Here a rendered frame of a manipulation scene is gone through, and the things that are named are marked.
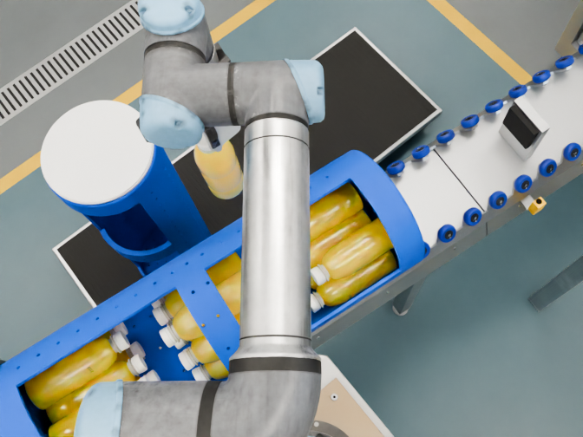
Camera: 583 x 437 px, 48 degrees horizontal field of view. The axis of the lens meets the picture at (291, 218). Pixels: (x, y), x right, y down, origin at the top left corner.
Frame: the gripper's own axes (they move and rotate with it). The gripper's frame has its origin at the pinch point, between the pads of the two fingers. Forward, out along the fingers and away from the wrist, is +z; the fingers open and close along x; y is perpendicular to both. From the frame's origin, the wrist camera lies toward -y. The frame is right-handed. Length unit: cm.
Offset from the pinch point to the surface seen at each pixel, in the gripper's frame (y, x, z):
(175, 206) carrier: -11, 23, 69
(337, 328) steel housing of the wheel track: 6, -31, 59
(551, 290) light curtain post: 80, -51, 123
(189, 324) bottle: -20.5, -18.7, 26.0
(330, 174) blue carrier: 19.2, -8.3, 25.3
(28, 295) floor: -79, 58, 145
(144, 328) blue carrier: -31, -8, 46
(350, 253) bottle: 14.3, -23.1, 31.4
